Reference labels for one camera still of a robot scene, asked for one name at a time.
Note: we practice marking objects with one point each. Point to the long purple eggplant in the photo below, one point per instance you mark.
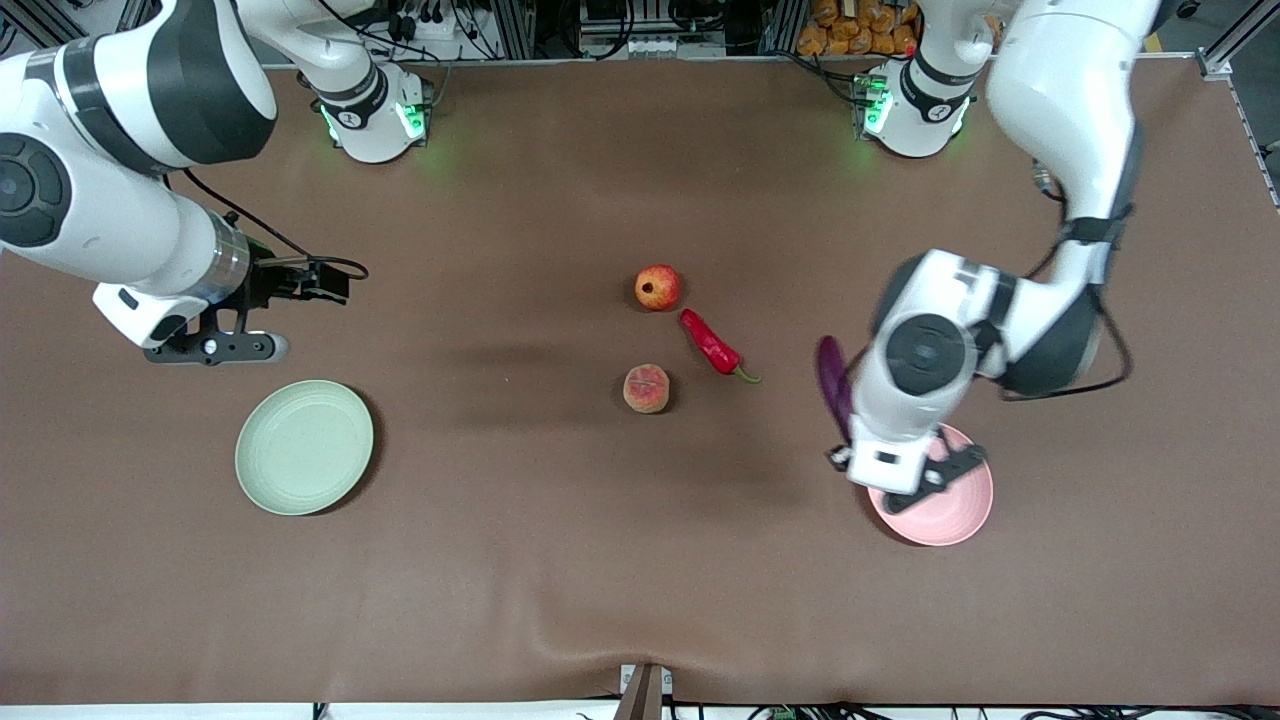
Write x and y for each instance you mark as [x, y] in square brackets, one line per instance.
[833, 385]

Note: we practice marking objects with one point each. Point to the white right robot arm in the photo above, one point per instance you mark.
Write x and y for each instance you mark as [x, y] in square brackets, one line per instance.
[120, 220]

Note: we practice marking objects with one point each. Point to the pink round plate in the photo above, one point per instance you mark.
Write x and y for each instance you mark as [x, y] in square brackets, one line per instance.
[950, 515]

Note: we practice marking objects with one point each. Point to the orange bagged items pile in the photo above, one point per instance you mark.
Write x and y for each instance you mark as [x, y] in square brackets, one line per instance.
[860, 28]

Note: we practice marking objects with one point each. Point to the pale green round plate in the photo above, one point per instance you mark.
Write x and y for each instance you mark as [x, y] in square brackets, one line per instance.
[305, 447]

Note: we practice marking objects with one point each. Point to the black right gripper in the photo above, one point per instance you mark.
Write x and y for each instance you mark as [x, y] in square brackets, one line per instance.
[268, 280]

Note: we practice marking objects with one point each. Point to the red yellow pomegranate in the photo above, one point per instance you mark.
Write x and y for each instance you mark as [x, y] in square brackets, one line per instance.
[657, 288]

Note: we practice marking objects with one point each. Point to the white table edge bracket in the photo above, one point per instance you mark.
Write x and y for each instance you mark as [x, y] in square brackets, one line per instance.
[646, 690]

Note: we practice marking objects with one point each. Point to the brown table cover sheet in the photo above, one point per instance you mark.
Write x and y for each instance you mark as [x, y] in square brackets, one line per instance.
[600, 560]

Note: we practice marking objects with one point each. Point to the aluminium frame post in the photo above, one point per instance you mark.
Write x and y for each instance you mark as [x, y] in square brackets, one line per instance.
[1225, 45]

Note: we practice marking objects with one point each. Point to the red chili pepper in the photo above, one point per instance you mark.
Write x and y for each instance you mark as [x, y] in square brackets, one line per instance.
[708, 343]

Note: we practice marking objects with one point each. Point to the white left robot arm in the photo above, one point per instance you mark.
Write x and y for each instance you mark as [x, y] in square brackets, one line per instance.
[1060, 90]

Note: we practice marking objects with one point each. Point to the pink peach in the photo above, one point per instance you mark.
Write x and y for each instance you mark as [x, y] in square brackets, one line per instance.
[646, 389]

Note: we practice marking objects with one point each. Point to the white power strip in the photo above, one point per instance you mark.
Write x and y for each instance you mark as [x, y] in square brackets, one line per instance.
[435, 28]

